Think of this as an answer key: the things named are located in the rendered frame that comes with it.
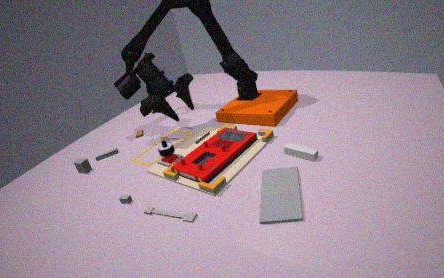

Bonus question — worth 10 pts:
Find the grey and white wheel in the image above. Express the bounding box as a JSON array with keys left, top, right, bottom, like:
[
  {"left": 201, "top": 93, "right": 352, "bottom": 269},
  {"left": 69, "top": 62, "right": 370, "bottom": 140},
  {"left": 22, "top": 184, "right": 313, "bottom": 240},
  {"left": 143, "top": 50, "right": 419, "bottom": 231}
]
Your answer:
[{"left": 158, "top": 142, "right": 175, "bottom": 157}]

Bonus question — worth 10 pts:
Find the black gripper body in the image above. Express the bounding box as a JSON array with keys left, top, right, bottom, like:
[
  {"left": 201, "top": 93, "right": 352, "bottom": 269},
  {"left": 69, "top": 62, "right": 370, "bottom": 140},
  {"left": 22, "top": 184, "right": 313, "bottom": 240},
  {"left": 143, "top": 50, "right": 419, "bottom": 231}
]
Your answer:
[{"left": 140, "top": 70, "right": 194, "bottom": 117}]

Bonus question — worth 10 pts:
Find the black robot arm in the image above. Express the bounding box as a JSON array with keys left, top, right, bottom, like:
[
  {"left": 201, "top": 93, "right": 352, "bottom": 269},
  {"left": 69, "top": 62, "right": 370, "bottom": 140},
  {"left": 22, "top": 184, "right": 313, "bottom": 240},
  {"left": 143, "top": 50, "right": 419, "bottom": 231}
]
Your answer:
[{"left": 114, "top": 0, "right": 262, "bottom": 101}]

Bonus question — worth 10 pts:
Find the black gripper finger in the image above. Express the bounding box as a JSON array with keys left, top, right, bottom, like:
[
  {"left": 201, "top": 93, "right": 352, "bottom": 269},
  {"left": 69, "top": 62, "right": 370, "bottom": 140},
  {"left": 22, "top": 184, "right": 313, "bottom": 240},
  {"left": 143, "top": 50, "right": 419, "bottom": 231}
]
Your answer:
[
  {"left": 176, "top": 83, "right": 194, "bottom": 110},
  {"left": 152, "top": 98, "right": 180, "bottom": 121}
]

